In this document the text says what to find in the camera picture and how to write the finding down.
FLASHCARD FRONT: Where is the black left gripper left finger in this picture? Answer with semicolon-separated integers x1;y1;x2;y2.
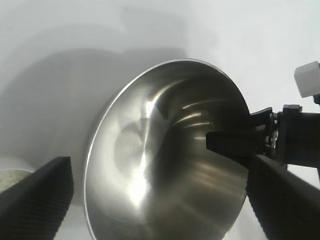
0;156;75;240

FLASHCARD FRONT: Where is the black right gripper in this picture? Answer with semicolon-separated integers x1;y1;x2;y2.
206;104;320;173

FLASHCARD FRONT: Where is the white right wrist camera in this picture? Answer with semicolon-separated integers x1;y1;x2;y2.
294;60;320;99

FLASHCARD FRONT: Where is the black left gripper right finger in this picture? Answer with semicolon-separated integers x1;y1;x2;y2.
246;154;320;240

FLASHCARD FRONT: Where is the stainless steel mixing bowl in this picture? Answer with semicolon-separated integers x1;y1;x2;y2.
83;57;256;240

